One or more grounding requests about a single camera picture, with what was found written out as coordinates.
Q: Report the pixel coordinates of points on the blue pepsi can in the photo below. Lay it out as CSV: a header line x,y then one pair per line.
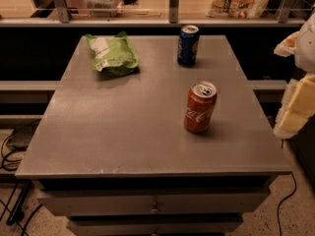
x,y
188,45

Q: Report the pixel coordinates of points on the grey drawer cabinet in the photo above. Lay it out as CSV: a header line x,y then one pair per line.
x,y
114,157

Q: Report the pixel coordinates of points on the red coke can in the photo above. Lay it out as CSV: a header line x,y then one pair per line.
x,y
202,98

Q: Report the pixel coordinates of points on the grey metal shelf rail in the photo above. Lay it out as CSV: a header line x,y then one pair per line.
x,y
148,14

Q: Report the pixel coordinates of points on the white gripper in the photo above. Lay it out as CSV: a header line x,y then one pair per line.
x,y
306,51

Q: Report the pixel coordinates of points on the green rice chip bag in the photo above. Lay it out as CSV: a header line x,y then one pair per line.
x,y
113,55

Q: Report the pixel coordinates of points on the clear plastic container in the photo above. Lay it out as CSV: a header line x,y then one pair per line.
x,y
104,0

